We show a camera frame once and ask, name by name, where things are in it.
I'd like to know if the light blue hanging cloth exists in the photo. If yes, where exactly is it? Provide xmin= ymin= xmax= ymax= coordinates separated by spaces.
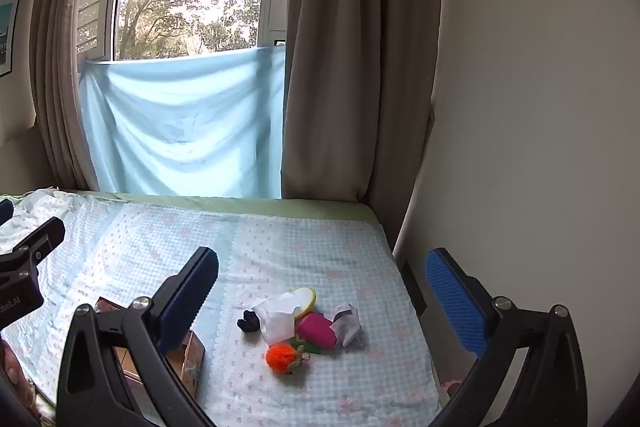
xmin=79 ymin=46 xmax=288 ymax=200

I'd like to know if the person's left hand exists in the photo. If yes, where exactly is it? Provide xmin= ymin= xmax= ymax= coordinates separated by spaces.
xmin=0 ymin=339 xmax=38 ymax=423

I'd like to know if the pink pouch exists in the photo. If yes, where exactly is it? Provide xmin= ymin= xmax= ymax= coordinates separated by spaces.
xmin=295 ymin=312 xmax=340 ymax=350

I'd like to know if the beige curtain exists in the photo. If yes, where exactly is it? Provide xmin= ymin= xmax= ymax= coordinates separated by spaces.
xmin=280 ymin=0 xmax=446 ymax=253
xmin=30 ymin=0 xmax=143 ymax=192

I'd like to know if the yellow round compact mirror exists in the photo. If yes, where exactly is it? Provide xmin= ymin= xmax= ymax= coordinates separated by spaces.
xmin=292 ymin=287 xmax=317 ymax=320

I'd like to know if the white waffle cloth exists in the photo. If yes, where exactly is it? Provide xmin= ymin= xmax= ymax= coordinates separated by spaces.
xmin=251 ymin=291 xmax=301 ymax=348

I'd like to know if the small black soft object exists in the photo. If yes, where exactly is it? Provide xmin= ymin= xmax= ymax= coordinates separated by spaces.
xmin=237 ymin=308 xmax=261 ymax=335

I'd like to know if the cardboard box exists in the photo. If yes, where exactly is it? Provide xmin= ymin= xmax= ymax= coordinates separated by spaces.
xmin=95 ymin=297 xmax=206 ymax=400

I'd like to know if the framed wall picture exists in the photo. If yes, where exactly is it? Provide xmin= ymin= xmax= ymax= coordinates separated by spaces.
xmin=0 ymin=0 xmax=22 ymax=78

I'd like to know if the green bed sheet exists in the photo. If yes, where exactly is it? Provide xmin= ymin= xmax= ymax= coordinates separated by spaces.
xmin=65 ymin=189 xmax=378 ymax=225

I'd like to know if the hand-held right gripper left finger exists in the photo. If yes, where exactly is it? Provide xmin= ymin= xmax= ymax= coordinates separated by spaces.
xmin=55 ymin=247 xmax=221 ymax=427

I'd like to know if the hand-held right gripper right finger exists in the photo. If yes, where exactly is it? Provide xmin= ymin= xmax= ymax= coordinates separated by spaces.
xmin=425 ymin=248 xmax=588 ymax=427

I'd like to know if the orange pompom toy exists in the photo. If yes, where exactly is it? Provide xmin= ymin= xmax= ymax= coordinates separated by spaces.
xmin=265 ymin=343 xmax=311 ymax=375

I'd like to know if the grey white cloth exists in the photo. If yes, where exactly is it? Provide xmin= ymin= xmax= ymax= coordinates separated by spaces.
xmin=332 ymin=303 xmax=365 ymax=349

